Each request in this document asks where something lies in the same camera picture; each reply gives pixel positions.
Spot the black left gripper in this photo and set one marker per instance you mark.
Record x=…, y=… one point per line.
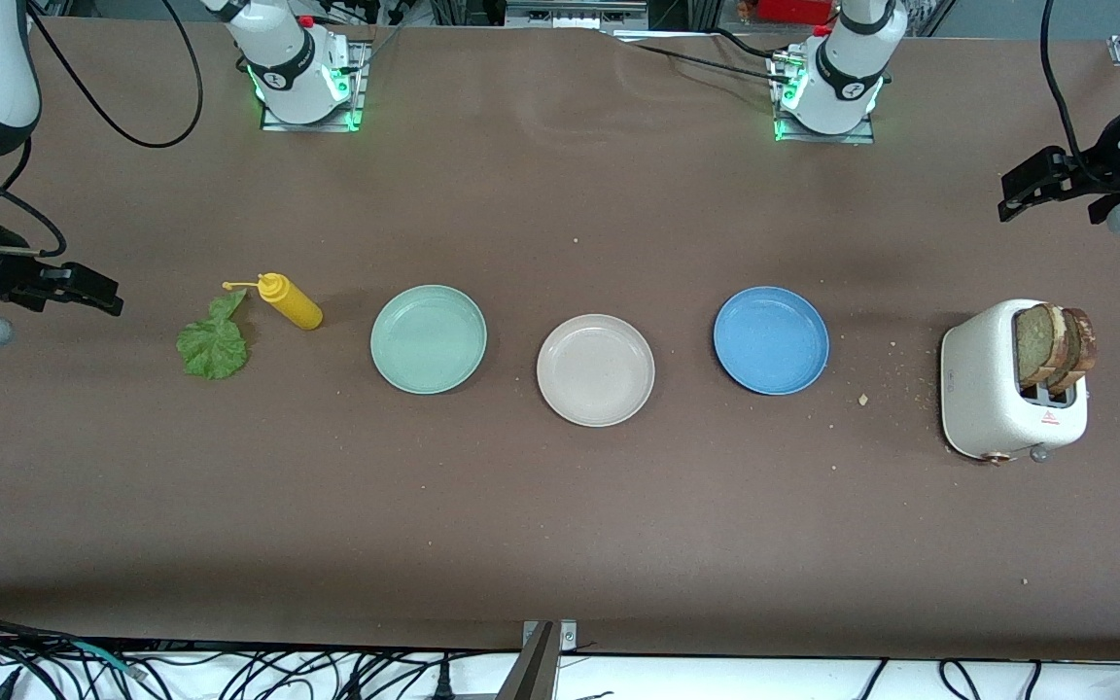
x=1097, y=168

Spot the beige plate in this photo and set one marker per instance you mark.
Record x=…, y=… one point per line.
x=595, y=369

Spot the mint green plate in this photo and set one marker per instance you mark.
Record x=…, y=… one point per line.
x=429, y=340

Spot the red box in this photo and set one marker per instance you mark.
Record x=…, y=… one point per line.
x=793, y=10

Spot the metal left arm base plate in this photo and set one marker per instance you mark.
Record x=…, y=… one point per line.
x=857, y=139

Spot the dark crust bread slice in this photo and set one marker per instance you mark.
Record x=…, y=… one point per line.
x=1085, y=340

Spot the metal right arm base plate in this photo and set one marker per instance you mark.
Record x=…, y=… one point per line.
x=359, y=68

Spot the yellow mustard squeeze bottle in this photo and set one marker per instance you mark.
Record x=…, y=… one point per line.
x=293, y=306

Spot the light brown bread slice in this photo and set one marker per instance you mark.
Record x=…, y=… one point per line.
x=1034, y=340

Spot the blue plate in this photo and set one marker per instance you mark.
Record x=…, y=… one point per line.
x=771, y=340

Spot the grey metal frame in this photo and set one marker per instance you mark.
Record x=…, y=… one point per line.
x=575, y=15

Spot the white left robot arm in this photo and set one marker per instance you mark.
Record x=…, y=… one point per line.
x=842, y=78

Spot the white toaster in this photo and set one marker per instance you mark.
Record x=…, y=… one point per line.
x=978, y=379

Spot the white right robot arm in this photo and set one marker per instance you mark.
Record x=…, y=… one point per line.
x=288, y=78

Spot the aluminium profile post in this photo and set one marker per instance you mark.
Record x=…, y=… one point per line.
x=541, y=661

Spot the green lettuce leaf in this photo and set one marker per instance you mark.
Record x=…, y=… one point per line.
x=213, y=350

